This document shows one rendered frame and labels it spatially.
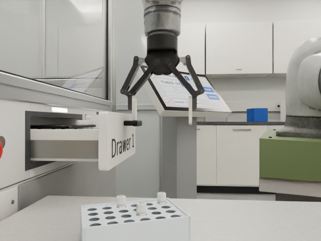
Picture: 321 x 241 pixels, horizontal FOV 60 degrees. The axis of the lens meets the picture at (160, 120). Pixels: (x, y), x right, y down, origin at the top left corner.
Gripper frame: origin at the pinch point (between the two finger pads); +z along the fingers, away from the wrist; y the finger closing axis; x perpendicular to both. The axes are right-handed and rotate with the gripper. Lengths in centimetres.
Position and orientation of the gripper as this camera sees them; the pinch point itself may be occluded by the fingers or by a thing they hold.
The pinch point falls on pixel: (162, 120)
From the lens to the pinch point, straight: 67.5
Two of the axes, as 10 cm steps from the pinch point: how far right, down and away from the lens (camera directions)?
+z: 0.0, 10.0, 0.0
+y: -10.0, 0.0, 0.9
